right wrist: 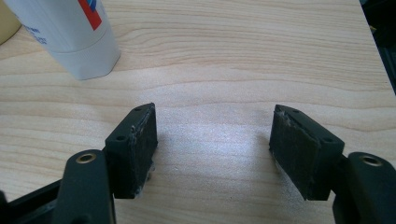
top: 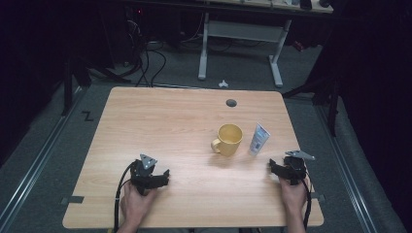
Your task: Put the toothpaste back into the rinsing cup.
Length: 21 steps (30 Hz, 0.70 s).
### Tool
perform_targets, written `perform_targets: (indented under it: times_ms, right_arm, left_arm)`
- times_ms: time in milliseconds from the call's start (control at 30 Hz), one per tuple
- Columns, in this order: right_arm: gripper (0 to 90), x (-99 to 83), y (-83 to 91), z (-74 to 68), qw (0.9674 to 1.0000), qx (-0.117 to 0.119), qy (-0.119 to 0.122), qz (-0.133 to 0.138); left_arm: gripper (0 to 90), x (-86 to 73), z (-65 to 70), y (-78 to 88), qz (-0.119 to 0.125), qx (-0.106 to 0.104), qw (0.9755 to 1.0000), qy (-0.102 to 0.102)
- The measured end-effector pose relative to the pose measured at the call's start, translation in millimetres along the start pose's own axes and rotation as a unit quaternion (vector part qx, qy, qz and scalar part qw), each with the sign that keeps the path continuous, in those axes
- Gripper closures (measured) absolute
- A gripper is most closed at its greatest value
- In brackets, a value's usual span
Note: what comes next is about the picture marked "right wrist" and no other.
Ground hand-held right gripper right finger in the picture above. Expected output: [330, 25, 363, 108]
[268, 104, 346, 202]

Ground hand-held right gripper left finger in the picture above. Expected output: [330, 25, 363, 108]
[104, 102, 159, 200]

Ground white tube with red label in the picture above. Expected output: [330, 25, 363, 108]
[3, 0, 121, 81]

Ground beige round object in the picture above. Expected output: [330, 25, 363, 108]
[0, 0, 22, 46]

